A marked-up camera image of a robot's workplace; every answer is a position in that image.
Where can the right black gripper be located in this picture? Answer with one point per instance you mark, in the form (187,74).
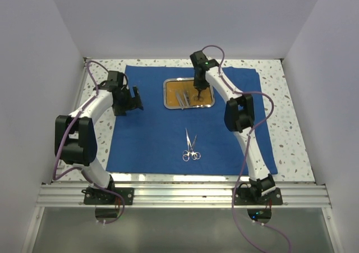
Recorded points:
(198,85)

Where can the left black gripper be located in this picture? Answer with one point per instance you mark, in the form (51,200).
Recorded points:
(134,102)

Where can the steel forceps clamp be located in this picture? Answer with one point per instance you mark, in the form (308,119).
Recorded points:
(199,98)
(194,149)

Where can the blue surgical cloth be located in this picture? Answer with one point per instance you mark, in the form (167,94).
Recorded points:
(153,140)

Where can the steel surgical scissors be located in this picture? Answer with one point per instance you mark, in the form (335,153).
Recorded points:
(184,154)

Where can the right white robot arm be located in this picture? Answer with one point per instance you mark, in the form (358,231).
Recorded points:
(239,118)

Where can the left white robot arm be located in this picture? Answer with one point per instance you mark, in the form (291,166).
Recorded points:
(75,140)

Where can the steel tray orange liner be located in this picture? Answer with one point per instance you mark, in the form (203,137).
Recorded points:
(179,84)

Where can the aluminium front rail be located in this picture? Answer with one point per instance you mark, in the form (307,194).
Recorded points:
(186,195)

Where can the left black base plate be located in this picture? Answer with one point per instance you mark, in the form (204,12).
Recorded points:
(110,196)

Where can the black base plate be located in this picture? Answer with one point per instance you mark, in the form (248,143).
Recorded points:
(245,195)
(110,196)

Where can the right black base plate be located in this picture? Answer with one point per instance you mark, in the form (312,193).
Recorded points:
(245,195)

